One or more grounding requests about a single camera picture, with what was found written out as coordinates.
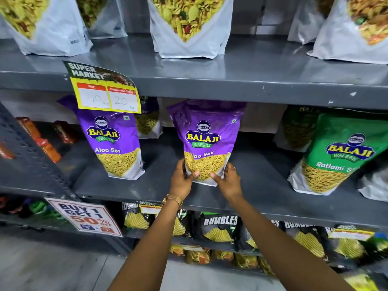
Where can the yellow green chip packet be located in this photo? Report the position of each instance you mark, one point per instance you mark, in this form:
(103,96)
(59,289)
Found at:
(378,246)

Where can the row of black chip packets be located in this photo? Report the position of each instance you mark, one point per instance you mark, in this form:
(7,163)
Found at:
(218,228)

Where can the person's right thumb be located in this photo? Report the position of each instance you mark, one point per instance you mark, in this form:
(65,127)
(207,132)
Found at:
(215,177)

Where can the grey perforated shelf panel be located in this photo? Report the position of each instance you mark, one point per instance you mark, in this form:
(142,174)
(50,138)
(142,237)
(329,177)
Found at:
(27,166)

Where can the purple snack packet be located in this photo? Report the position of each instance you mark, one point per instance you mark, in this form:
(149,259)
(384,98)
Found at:
(206,136)
(115,142)
(150,121)

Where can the white promotion sign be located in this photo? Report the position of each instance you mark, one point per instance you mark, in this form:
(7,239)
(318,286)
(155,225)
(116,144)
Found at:
(85,216)

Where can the person's right hand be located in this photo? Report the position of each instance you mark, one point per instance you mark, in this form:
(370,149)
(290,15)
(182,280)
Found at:
(230,186)

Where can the yellow shelf price tag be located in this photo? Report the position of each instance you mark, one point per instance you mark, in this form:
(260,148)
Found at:
(106,93)

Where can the bright green packet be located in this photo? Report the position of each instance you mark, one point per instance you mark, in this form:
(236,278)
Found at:
(42,208)

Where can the person's left thumb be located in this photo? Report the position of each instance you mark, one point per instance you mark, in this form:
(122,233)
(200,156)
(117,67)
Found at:
(193,175)

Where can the orange snack packet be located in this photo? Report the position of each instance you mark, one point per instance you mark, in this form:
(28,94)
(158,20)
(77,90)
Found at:
(5,152)
(48,150)
(64,131)
(28,127)

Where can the row of small yellow packets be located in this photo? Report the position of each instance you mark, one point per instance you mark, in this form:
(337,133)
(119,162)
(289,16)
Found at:
(224,256)

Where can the yellow snack packet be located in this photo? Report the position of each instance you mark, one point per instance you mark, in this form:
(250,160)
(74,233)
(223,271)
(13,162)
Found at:
(360,283)

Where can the person's left forearm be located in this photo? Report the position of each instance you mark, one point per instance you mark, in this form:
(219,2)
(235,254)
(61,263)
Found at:
(148,248)

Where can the person's left hand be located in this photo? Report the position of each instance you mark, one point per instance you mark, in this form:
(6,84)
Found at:
(178,183)

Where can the small yellow price label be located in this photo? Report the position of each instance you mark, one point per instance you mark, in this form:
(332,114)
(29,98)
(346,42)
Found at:
(150,209)
(350,234)

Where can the person's right forearm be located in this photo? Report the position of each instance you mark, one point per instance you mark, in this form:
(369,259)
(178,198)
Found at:
(279,248)

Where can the grey snack packet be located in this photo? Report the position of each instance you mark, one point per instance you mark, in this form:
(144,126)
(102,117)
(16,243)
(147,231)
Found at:
(374,184)

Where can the grey metal shelf unit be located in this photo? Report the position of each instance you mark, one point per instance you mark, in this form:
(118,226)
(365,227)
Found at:
(257,81)

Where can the white mixed snack packet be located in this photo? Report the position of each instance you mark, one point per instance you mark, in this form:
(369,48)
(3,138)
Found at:
(51,30)
(191,30)
(106,18)
(345,36)
(306,21)

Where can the green snack packet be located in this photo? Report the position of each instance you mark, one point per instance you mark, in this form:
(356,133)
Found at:
(339,148)
(295,130)

